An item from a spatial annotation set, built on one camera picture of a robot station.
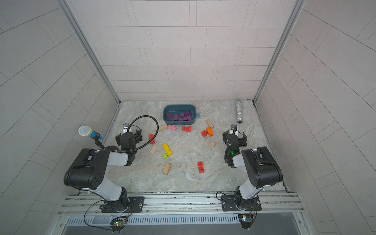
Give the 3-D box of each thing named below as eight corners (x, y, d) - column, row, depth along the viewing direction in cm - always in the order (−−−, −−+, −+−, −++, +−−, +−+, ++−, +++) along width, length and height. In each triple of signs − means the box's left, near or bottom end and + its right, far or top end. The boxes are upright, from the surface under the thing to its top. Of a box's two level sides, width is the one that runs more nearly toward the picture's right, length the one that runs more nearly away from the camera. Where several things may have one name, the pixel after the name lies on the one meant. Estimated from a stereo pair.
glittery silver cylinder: (236, 123, 105) (237, 120, 102) (235, 101, 119) (236, 98, 117) (242, 123, 104) (243, 121, 102) (240, 101, 119) (241, 98, 116)
